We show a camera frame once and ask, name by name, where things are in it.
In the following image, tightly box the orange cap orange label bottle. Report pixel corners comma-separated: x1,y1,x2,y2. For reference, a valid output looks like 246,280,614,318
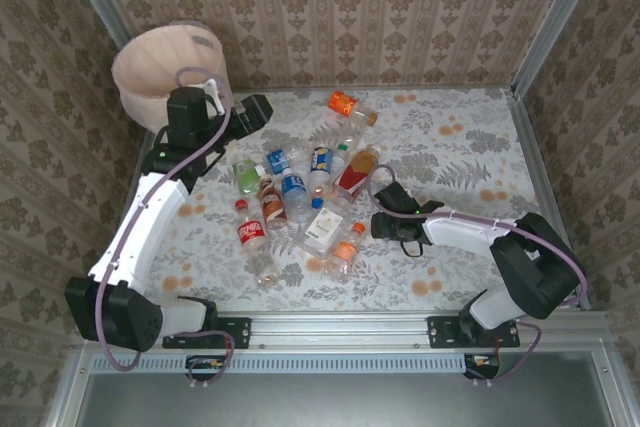
322,221,367,284

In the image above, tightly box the crushed blue label bottle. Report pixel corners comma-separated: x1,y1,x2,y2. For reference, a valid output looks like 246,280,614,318
264,145,307,177

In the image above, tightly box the red label tea bottle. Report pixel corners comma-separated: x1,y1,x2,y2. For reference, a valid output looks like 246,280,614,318
332,143,384,204

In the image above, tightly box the blue label water bottle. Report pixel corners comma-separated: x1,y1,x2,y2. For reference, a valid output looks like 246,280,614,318
279,168,314,223

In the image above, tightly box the clear bottle green cap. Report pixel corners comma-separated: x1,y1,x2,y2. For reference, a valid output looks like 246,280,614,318
333,114,372,161

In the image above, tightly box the blue yellow label bottle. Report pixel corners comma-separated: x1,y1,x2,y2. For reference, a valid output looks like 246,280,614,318
307,145,335,211

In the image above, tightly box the brown label bottle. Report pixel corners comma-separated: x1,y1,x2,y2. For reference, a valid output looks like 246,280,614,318
255,172,289,231

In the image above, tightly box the orange NFC label bottle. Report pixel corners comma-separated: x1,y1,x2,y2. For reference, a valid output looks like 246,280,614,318
327,90,379,127

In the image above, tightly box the red cola bottle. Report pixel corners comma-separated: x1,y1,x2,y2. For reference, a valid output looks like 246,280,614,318
233,198,284,289

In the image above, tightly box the white bin with plastic liner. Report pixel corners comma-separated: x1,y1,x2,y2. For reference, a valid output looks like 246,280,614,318
110,20,232,134

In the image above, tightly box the square bottle white green label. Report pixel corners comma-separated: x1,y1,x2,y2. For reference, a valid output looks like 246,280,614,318
295,199,359,261

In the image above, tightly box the grey metal shelf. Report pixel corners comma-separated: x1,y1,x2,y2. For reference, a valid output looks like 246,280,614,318
44,346,640,427

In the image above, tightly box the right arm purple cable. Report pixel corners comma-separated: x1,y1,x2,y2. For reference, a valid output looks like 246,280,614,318
367,164,590,384

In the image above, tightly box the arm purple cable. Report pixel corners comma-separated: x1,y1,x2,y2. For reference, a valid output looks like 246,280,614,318
94,66,236,391
367,164,590,384

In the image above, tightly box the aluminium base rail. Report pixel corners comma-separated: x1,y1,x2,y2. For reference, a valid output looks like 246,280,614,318
74,310,611,352

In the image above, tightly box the aluminium frame bar along wall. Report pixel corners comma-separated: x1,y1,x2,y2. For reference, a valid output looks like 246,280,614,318
232,84,516,94

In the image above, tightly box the grey slotted cable duct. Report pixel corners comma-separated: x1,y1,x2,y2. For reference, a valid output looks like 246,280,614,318
89,352,469,374

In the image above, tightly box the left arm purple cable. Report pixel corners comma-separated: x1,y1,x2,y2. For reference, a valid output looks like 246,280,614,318
94,66,236,391

